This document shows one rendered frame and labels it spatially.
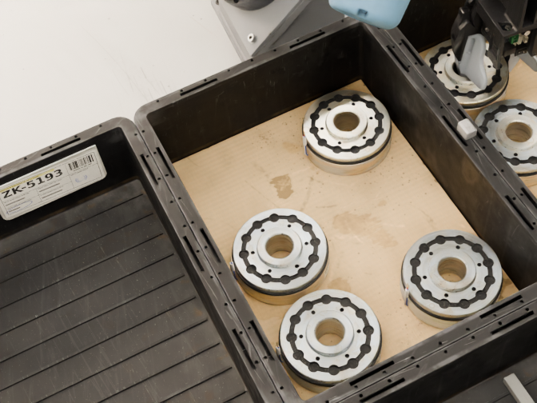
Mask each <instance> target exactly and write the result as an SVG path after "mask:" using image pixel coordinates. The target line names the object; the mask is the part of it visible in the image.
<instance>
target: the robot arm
mask: <svg viewBox="0 0 537 403"><path fill-rule="evenodd" d="M224 1H225V2H227V3H228V4H229V5H232V6H235V7H236V8H239V9H241V10H249V11H250V10H259V9H261V8H263V7H265V6H267V5H268V4H270V3H271V2H273V1H274V0H224ZM409 2H410V0H329V5H330V6H331V7H332V8H333V9H334V10H337V11H339V12H341V13H342V14H345V15H347V16H349V17H351V18H354V19H356V20H359V21H361V22H364V23H367V24H369V25H371V26H375V27H378V28H381V29H384V30H390V29H393V28H395V27H396V26H398V25H399V23H400V21H401V19H402V17H403V15H404V12H405V10H406V9H407V7H408V4H409ZM486 40H487V41H488V42H489V44H488V45H489V47H488V52H487V56H488V57H489V59H490V60H491V62H492V64H493V65H494V67H495V68H496V69H497V70H498V69H499V67H500V63H501V58H502V57H504V58H505V60H506V62H507V66H508V71H509V73H510V72H511V71H512V70H513V68H514V67H515V65H516V64H517V62H518V61H519V60H520V59H521V60H522V61H523V62H525V63H526V64H527V65H528V66H529V67H530V68H531V69H533V70H534V71H535V72H537V57H536V55H537V0H467V1H466V2H465V4H464V7H460V8H459V13H458V16H457V17H456V19H455V21H454V23H453V25H452V28H451V46H452V52H453V54H454V58H455V64H456V68H457V71H458V74H459V76H462V77H468V78H469V79H470V80H471V81H472V82H473V83H474V84H475V85H476V86H477V87H478V88H479V89H481V90H485V89H486V87H487V75H486V72H485V69H484V65H483V58H484V55H485V53H486Z"/></svg>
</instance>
